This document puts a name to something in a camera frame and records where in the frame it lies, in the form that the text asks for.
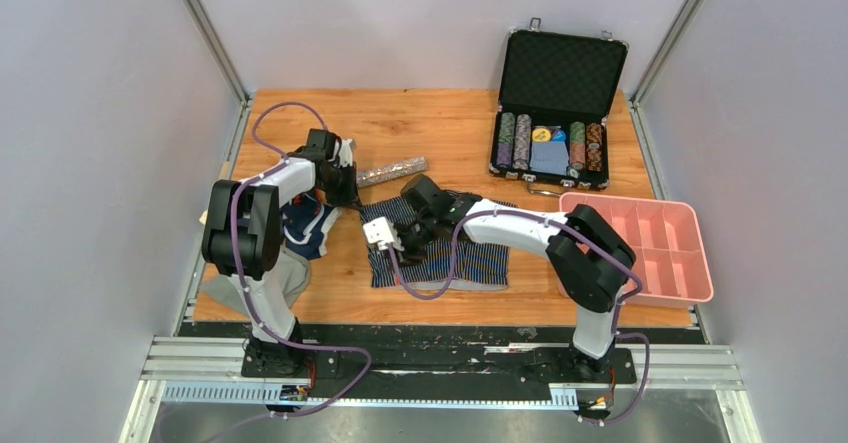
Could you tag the brown poker chip stack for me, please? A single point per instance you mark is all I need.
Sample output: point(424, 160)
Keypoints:
point(594, 153)

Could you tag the pink compartment tray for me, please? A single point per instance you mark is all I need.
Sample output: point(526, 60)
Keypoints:
point(666, 238)

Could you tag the grey cloth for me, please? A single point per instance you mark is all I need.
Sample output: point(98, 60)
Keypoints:
point(291, 269)

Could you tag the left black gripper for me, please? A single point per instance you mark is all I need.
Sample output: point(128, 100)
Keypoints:
point(350, 196)

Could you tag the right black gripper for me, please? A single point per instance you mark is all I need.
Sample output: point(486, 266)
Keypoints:
point(409, 253)

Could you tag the grey poker chip stack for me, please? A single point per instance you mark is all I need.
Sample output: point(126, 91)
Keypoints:
point(522, 141)

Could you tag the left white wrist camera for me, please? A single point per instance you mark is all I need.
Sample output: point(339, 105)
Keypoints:
point(345, 153)

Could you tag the yellow dealer button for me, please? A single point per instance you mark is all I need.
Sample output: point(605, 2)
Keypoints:
point(541, 134)

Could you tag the blue playing card deck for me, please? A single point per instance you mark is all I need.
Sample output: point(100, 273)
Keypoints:
point(549, 157)

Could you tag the navy white orange garment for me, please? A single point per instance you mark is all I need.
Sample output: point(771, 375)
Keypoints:
point(306, 222)

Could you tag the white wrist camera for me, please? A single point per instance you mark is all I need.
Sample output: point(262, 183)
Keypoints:
point(345, 153)
point(381, 233)

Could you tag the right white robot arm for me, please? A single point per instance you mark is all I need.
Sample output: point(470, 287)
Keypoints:
point(591, 260)

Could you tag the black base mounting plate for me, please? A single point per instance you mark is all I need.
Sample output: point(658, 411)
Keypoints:
point(448, 363)

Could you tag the navy striped underwear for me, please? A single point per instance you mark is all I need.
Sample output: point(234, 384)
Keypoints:
point(479, 267)

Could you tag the glittery silver microphone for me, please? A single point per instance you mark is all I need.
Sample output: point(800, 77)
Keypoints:
point(389, 172)

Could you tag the black poker chip case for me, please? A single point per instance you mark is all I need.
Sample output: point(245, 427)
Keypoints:
point(558, 79)

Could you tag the purple poker chip stack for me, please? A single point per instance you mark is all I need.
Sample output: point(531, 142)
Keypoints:
point(505, 139)

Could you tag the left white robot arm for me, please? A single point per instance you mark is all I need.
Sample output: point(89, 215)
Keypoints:
point(243, 236)

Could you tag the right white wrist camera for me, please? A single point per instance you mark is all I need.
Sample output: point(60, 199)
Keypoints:
point(381, 233)

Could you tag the green poker chip stack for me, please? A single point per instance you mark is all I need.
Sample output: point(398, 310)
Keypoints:
point(577, 145)

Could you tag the aluminium frame rail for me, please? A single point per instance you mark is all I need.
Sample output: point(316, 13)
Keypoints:
point(185, 370)

